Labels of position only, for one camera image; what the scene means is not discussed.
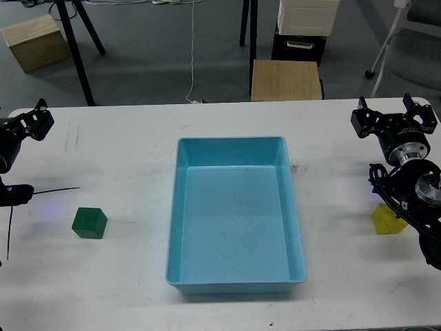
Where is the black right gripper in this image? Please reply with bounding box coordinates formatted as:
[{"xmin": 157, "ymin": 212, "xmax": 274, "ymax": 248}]
[{"xmin": 351, "ymin": 93, "xmax": 438, "ymax": 165}]

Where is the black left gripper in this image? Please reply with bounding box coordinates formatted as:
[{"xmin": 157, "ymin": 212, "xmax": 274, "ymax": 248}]
[{"xmin": 1, "ymin": 99, "xmax": 54, "ymax": 172}]

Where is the yellow wooden cube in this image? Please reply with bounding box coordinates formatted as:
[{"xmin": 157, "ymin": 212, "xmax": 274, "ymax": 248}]
[{"xmin": 371, "ymin": 203, "xmax": 408, "ymax": 234}]

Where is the green wooden cube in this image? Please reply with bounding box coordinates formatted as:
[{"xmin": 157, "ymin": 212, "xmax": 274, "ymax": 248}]
[{"xmin": 72, "ymin": 207, "xmax": 107, "ymax": 239}]

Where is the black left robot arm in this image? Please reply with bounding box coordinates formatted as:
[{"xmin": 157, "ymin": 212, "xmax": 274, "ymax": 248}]
[{"xmin": 1, "ymin": 99, "xmax": 54, "ymax": 207}]

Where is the wooden box left floor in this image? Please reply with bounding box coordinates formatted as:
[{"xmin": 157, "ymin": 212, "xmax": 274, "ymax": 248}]
[{"xmin": 1, "ymin": 14, "xmax": 71, "ymax": 72}]

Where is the white appliance box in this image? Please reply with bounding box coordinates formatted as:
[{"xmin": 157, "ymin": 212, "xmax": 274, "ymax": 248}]
[{"xmin": 277, "ymin": 0, "xmax": 340, "ymax": 37}]

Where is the grey office chair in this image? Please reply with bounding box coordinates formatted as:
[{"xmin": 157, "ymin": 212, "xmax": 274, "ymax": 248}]
[{"xmin": 365, "ymin": 1, "xmax": 440, "ymax": 97}]

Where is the black tripod left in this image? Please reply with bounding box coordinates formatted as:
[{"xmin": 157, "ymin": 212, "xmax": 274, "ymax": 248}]
[{"xmin": 48, "ymin": 0, "xmax": 107, "ymax": 107}]

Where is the black stand legs centre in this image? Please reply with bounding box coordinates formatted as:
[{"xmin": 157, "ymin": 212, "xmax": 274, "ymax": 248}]
[{"xmin": 239, "ymin": 0, "xmax": 258, "ymax": 94}]

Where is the light blue plastic bin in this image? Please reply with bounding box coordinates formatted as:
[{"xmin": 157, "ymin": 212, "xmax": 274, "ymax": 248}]
[{"xmin": 165, "ymin": 137, "xmax": 307, "ymax": 294}]

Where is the black storage box with handle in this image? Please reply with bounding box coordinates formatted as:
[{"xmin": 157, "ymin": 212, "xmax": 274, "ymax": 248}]
[{"xmin": 271, "ymin": 28, "xmax": 327, "ymax": 66}]

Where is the white hanging cable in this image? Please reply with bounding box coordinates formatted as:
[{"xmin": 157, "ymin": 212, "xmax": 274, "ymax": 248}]
[{"xmin": 85, "ymin": 0, "xmax": 204, "ymax": 104}]

